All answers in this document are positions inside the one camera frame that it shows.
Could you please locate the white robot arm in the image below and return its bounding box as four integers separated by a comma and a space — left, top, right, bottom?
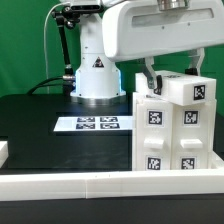
60, 0, 224, 104

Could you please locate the white cabinet top block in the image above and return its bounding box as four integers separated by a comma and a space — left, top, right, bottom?
136, 70, 216, 106

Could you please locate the white cabinet body box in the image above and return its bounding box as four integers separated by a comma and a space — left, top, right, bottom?
132, 93, 216, 171

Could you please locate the white obstacle fence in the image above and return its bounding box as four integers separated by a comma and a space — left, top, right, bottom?
0, 140, 224, 202

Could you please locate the black cable bundle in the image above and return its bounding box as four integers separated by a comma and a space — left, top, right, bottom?
27, 75, 68, 96

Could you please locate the white marker base sheet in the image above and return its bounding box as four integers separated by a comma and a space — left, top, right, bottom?
54, 116, 133, 132

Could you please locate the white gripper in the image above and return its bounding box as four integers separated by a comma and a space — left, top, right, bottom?
102, 0, 224, 95

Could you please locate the white cabinet door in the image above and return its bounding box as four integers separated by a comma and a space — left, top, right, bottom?
136, 98, 173, 171
171, 100, 216, 170

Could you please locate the white cable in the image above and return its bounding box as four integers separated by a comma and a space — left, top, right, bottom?
43, 2, 72, 95

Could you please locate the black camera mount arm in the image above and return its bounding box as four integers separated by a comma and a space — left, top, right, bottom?
52, 5, 103, 96

